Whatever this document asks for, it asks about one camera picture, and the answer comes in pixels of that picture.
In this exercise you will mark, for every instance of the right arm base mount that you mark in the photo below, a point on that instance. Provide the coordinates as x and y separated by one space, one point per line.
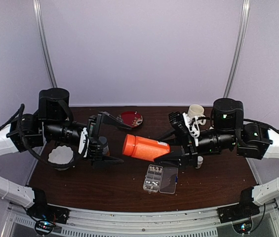
240 216

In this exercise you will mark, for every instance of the left aluminium frame post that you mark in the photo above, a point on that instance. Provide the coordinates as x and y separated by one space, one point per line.
43 42

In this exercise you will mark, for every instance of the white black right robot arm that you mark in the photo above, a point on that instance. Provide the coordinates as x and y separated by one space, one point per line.
225 128

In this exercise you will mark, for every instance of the round white pills in organizer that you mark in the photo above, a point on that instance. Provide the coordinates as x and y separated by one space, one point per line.
155 183

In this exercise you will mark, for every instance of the white pill bottle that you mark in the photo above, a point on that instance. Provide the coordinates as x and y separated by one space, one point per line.
199 162

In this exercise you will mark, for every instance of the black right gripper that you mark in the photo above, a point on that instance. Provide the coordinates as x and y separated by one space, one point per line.
189 151

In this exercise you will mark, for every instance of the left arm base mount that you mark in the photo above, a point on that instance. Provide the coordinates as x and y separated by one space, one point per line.
46 216

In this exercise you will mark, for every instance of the white scalloped bowl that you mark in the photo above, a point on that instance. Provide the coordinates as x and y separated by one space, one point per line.
61 155

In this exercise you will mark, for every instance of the right aluminium frame post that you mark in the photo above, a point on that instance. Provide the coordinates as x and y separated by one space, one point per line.
243 24

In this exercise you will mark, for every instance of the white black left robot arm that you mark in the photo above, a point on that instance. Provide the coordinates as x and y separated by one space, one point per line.
53 137

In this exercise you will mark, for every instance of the grey lid pill bottle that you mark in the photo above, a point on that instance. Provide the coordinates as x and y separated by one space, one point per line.
104 143

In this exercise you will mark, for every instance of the cream ribbed mug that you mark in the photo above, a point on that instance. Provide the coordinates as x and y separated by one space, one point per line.
195 110

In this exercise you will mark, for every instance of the orange pill bottle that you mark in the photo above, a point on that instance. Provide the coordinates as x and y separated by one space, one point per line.
144 148

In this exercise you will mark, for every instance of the red floral plate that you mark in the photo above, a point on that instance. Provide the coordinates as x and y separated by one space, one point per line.
131 118

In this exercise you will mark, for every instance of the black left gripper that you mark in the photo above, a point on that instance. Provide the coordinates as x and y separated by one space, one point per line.
98 159

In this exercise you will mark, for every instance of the aluminium frame post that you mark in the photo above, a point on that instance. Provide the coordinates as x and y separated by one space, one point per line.
43 42
243 24

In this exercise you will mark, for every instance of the clear plastic pill organizer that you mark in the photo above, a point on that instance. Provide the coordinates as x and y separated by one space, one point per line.
168 180

